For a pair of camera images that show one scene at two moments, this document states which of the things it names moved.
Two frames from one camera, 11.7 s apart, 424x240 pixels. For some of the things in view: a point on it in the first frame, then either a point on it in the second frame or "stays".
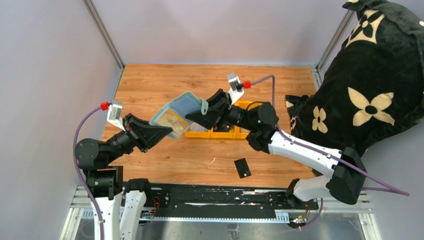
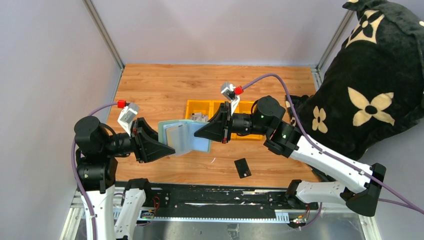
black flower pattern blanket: x=374 y=88 stays
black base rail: x=222 y=202 stays
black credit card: x=242 y=168 stays
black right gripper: x=224 y=108 -> x=226 y=122
